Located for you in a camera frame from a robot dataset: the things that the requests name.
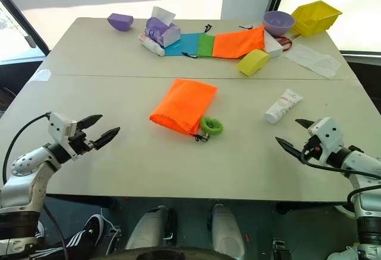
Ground white pink-print tube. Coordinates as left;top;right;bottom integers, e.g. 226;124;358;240
137;33;165;57

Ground orange fabric pouch back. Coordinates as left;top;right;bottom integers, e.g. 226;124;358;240
211;24;266;61

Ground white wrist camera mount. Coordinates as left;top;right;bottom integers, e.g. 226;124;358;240
306;117;345;157
48;111;79;145

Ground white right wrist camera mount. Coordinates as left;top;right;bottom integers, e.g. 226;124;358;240
306;117;345;157

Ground white paper sheet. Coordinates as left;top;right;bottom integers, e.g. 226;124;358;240
282;43;342;80

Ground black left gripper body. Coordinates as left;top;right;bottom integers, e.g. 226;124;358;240
68;128;96;157

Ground green fabric pouch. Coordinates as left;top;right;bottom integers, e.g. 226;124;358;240
196;33;220;58

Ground green scrunchie hair tie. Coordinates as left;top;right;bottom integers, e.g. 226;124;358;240
199;116;225;137

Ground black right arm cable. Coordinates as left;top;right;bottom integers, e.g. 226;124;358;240
300;145;381;181

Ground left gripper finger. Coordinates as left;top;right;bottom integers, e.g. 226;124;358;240
89;126;121;151
77;114;104;130

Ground purple plastic block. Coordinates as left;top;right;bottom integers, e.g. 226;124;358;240
107;12;134;33

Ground white small box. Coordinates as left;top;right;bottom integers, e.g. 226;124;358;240
263;30;284;59

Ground blue fabric pouch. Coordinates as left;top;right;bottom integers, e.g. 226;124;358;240
163;32;201;59

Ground purple plastic bowl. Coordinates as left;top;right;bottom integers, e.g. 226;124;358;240
262;10;296;35

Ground red-handled scissors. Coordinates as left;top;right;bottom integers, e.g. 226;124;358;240
273;35;298;52

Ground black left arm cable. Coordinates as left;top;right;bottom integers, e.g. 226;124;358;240
2;112;52;185

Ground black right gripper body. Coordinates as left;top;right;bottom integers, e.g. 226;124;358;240
301;134;324;164

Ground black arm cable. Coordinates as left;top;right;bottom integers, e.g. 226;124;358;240
300;145;381;181
2;112;52;185

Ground orange fabric pouch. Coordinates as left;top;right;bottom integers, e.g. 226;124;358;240
211;24;266;61
149;78;218;144

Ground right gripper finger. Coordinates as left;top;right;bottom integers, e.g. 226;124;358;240
274;136;308;164
294;118;313;132

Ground clear tape patch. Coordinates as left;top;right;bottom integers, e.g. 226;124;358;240
29;69;52;82

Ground orange fabric pouch front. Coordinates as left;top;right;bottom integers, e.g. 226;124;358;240
149;78;218;144

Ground white rounded robot leg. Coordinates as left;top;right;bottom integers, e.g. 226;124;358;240
211;203;246;260
124;205;168;250

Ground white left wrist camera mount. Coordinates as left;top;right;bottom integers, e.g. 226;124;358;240
48;111;79;145

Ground white cream tube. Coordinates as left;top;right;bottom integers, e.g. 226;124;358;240
264;88;305;125

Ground yellow sponge block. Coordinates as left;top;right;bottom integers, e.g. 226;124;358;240
237;49;270;77

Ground purple tissue pack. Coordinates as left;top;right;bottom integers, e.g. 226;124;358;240
144;6;182;48

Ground black white-striped sneaker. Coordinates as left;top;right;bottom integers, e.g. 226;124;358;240
63;213;105;260

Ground yellow plastic bin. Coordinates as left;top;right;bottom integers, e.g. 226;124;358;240
290;0;343;37

